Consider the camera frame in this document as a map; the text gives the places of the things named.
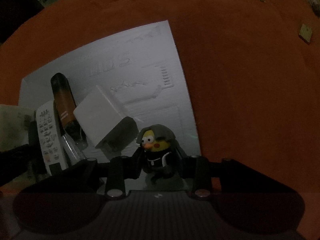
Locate yellow duck figurine black hoodie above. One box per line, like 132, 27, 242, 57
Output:
132, 124, 187, 185

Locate brown black spray bottle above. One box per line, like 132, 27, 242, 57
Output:
50, 73, 82, 141

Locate clear plastic pen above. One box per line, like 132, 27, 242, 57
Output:
61, 133, 86, 165

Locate white card box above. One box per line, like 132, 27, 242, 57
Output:
73, 85, 139, 153

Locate white remote control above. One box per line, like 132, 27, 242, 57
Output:
36, 100, 68, 176

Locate red tablecloth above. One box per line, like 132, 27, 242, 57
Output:
1, 0, 319, 239

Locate small cardboard scrap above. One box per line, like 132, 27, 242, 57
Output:
299, 24, 312, 44

